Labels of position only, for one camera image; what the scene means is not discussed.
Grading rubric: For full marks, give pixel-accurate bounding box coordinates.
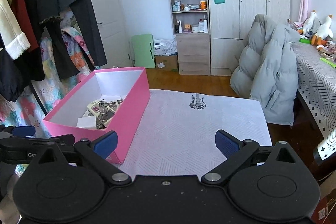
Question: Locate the cream remote control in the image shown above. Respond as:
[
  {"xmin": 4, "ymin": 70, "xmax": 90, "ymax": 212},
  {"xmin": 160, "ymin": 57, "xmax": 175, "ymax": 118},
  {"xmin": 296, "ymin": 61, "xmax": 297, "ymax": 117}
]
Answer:
[{"xmin": 87, "ymin": 100, "xmax": 100, "ymax": 117}]

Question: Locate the left hand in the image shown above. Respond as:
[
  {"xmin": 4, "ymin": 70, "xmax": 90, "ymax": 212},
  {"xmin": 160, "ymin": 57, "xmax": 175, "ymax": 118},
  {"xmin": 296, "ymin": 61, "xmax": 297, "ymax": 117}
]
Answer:
[{"xmin": 1, "ymin": 174, "xmax": 21, "ymax": 224}]

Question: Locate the orange bottle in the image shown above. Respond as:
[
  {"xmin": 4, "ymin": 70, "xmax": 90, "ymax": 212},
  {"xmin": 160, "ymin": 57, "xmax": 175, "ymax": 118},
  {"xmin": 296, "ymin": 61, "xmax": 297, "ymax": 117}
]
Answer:
[{"xmin": 200, "ymin": 1, "xmax": 207, "ymax": 10}]

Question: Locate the white fleece cuff coat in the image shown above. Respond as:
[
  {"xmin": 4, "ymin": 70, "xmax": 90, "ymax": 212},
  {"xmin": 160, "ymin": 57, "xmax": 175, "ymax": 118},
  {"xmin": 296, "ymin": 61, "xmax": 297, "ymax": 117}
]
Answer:
[{"xmin": 0, "ymin": 0, "xmax": 31, "ymax": 60}]

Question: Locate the floral quilt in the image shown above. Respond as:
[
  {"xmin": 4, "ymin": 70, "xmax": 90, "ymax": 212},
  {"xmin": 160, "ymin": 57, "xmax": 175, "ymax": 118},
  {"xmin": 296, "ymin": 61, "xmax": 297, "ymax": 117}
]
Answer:
[{"xmin": 1, "ymin": 26, "xmax": 95, "ymax": 138}]

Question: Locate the white power adapter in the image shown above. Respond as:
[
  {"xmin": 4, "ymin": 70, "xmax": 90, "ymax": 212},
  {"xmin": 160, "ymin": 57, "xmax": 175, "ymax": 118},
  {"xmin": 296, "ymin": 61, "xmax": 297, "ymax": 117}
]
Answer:
[{"xmin": 76, "ymin": 116, "xmax": 96, "ymax": 130}]

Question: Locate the white wardrobe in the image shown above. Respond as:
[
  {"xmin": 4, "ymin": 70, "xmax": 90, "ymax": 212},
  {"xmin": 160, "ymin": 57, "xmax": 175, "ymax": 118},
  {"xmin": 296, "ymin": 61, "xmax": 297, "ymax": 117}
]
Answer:
[{"xmin": 209, "ymin": 0, "xmax": 290, "ymax": 76}]

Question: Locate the red garment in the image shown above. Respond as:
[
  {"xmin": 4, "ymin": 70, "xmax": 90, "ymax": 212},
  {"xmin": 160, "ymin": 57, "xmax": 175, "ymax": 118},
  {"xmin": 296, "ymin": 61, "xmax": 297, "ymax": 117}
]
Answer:
[{"xmin": 10, "ymin": 0, "xmax": 40, "ymax": 53}]

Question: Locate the cardboard box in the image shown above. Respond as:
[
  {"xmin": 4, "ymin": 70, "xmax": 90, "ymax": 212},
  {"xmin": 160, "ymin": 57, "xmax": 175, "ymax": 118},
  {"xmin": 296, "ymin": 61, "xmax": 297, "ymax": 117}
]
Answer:
[{"xmin": 155, "ymin": 55, "xmax": 179, "ymax": 72}]

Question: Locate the patterned tablecloth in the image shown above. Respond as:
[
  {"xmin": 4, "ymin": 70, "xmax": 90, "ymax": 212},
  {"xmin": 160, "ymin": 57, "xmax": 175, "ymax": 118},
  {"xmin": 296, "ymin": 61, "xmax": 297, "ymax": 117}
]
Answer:
[{"xmin": 291, "ymin": 42, "xmax": 335, "ymax": 160}]

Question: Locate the grey puffer jacket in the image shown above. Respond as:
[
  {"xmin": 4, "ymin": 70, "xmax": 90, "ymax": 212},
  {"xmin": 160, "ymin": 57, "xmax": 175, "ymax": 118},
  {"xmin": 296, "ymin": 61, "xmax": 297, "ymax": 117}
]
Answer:
[{"xmin": 230, "ymin": 14, "xmax": 300, "ymax": 126}]

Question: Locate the bunch of keys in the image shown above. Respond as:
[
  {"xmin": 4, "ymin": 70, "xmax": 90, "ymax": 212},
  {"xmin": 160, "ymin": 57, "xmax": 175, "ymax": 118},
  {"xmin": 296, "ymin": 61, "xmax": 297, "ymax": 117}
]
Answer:
[{"xmin": 96, "ymin": 99, "xmax": 123, "ymax": 130}]

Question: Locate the dark navy jacket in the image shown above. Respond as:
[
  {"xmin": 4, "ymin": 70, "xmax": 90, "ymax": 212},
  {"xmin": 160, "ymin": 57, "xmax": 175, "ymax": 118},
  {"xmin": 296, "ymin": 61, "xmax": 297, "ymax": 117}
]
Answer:
[{"xmin": 1, "ymin": 39, "xmax": 45, "ymax": 102}]

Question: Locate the wooden shelf cabinet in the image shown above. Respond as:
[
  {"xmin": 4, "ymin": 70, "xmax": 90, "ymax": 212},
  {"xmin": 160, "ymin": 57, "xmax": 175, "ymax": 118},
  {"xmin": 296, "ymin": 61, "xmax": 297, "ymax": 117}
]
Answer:
[{"xmin": 170, "ymin": 0, "xmax": 210, "ymax": 75}]

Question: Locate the white table mat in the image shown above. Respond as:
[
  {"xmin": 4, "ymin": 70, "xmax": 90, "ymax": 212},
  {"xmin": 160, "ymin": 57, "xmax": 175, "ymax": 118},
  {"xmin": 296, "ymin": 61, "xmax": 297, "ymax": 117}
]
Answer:
[{"xmin": 118, "ymin": 89, "xmax": 272, "ymax": 178}]

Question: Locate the white goose plush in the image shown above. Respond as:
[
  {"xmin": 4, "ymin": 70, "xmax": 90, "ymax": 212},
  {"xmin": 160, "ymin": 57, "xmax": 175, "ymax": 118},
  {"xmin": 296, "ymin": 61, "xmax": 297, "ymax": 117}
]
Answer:
[{"xmin": 311, "ymin": 15, "xmax": 334, "ymax": 46}]

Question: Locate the pink storage box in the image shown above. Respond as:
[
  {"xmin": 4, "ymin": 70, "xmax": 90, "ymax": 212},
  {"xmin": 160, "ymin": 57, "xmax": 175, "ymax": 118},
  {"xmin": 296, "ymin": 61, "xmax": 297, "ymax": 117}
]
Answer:
[{"xmin": 43, "ymin": 67, "xmax": 150, "ymax": 164}]

